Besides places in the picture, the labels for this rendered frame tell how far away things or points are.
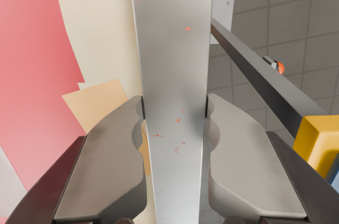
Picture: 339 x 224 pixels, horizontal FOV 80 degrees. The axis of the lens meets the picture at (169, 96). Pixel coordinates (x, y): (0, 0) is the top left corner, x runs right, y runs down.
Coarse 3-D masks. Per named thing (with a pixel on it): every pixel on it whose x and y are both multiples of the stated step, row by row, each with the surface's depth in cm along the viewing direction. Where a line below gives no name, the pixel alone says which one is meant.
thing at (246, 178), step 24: (216, 96) 12; (216, 120) 10; (240, 120) 10; (216, 144) 10; (240, 144) 8; (264, 144) 8; (216, 168) 7; (240, 168) 7; (264, 168) 7; (216, 192) 7; (240, 192) 6; (264, 192) 6; (288, 192) 6; (240, 216) 7; (264, 216) 6; (288, 216) 6
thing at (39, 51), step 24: (0, 0) 13; (24, 0) 13; (48, 0) 13; (0, 24) 13; (24, 24) 13; (48, 24) 13; (0, 48) 14; (24, 48) 14; (48, 48) 14; (72, 48) 14; (0, 72) 15; (24, 72) 15; (48, 72) 15; (72, 72) 15
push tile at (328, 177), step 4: (336, 156) 18; (336, 160) 18; (332, 164) 18; (336, 164) 18; (332, 168) 18; (336, 168) 18; (328, 172) 19; (332, 172) 18; (336, 172) 18; (328, 176) 19; (332, 176) 18; (336, 176) 18; (328, 180) 19; (332, 180) 19; (336, 180) 18; (332, 184) 19; (336, 184) 19; (336, 188) 19
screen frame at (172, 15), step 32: (160, 0) 9; (192, 0) 9; (160, 32) 10; (192, 32) 10; (160, 64) 11; (192, 64) 11; (160, 96) 12; (192, 96) 12; (160, 128) 13; (192, 128) 13; (160, 160) 14; (192, 160) 14; (160, 192) 16; (192, 192) 16
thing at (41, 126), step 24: (0, 96) 16; (24, 96) 16; (48, 96) 16; (0, 120) 17; (24, 120) 17; (48, 120) 17; (72, 120) 17; (0, 144) 18; (24, 144) 18; (48, 144) 18; (0, 168) 20; (24, 168) 20; (48, 168) 20; (0, 192) 22; (24, 192) 22; (0, 216) 24
